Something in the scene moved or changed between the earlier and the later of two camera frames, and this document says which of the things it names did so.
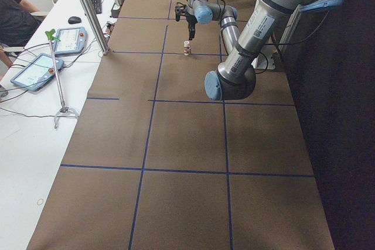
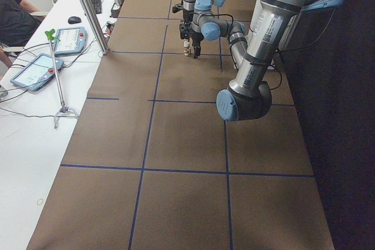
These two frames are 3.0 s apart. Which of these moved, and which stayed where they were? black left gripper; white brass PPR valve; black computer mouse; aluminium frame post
Moved: black left gripper
Stayed: black computer mouse; white brass PPR valve; aluminium frame post
